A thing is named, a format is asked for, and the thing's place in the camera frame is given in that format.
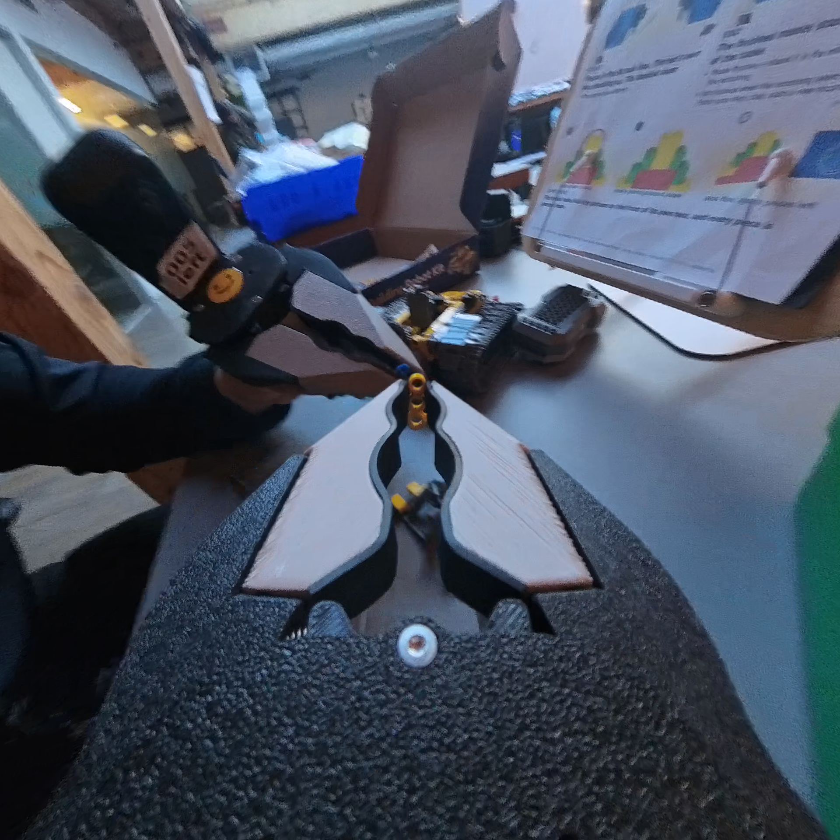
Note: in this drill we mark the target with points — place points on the grey desk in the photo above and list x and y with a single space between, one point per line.
656 446

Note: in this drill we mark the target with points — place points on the green plastic bin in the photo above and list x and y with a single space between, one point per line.
820 623

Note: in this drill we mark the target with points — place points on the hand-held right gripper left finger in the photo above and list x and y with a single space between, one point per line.
315 525

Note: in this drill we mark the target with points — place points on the open cardboard kit box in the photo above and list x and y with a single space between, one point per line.
426 144

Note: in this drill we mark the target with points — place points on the dark grey studded shell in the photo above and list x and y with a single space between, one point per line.
558 321

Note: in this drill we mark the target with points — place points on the small black container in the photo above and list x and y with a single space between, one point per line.
495 223

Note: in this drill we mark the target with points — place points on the yellow triangular hole connector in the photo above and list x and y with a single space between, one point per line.
417 400

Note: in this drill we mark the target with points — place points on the small yellow black brick assembly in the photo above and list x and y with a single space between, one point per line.
413 499

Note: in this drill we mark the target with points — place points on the person's dark clothing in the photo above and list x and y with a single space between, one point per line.
39 590

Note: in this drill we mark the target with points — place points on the wooden panel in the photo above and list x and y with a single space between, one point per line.
52 289

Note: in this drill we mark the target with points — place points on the wooden instruction sheet board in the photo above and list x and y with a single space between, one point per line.
689 164

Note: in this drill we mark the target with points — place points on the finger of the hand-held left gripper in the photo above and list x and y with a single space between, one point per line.
308 367
348 308

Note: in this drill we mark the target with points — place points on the blue container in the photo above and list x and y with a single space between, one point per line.
302 197

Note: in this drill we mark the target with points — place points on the toy brick robot model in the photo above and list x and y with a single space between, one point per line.
466 341

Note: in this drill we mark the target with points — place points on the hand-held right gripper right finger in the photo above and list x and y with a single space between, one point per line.
518 518

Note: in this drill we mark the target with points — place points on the person's left forearm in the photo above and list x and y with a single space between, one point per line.
98 413

